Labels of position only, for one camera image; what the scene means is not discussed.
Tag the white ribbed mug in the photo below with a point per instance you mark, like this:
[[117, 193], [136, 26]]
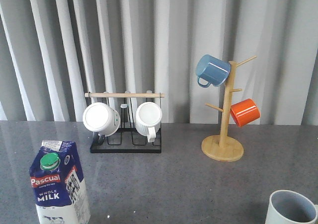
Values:
[[148, 118]]

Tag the grey white curtain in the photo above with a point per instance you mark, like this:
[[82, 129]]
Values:
[[54, 51]]

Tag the white HOME mug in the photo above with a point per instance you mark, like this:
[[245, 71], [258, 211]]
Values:
[[289, 207]]

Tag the black wire mug rack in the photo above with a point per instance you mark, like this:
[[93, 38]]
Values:
[[126, 104]]

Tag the blue white milk carton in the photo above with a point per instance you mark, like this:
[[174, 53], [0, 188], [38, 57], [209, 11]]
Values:
[[58, 184]]

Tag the orange enamel mug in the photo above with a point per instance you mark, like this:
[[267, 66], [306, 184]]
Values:
[[244, 112]]

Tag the wooden mug tree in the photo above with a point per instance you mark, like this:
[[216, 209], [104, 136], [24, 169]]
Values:
[[221, 147]]

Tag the white smiley face mug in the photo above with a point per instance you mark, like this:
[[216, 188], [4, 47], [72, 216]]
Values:
[[103, 121]]

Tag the blue enamel mug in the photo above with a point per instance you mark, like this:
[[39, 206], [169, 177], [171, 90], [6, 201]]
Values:
[[211, 70]]

